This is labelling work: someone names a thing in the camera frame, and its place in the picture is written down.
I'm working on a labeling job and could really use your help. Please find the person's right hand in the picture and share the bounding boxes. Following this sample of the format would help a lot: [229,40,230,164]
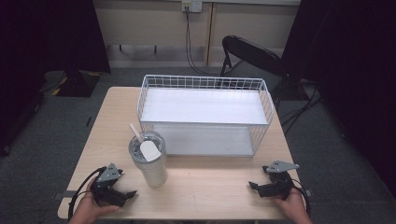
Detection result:
[273,188,309,224]

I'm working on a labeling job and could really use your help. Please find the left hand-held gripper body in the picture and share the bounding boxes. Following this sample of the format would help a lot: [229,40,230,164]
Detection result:
[90,162,128,208]

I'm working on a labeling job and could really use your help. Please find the white wire shelf rack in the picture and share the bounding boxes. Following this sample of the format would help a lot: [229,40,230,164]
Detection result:
[136,74,276,159]

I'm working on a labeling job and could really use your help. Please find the black curtain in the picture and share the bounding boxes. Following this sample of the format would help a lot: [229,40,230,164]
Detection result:
[280,0,396,200]
[0,0,112,157]

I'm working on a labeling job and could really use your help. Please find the black wall cable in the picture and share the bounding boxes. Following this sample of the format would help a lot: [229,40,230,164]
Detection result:
[184,7,222,77]

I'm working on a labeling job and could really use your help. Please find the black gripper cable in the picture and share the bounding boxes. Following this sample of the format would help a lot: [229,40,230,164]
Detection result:
[67,166,107,221]
[290,178,313,218]

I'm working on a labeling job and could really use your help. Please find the white tumbler cup with lid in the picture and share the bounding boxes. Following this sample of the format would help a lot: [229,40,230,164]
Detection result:
[127,130,169,189]

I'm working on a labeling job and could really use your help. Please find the white wall outlet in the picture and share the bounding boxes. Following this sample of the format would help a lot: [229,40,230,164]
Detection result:
[181,0,204,14]

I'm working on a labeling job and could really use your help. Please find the white straw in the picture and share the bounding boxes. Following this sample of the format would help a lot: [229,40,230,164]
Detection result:
[128,122,145,143]

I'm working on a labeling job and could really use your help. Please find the black floor cables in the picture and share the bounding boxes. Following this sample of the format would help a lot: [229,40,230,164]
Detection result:
[277,79,325,135]

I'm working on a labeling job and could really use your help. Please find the stand base with striped tape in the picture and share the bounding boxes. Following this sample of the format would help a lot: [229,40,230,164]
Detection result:
[39,69,103,98]

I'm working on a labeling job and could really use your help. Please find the person's left hand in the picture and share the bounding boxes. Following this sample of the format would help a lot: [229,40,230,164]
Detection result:
[67,179,121,224]

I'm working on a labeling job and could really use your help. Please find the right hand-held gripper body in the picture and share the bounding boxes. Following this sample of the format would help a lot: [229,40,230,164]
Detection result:
[262,160,301,201]

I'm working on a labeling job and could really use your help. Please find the black folding chair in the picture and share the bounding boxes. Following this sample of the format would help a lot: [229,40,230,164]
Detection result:
[219,35,293,96]

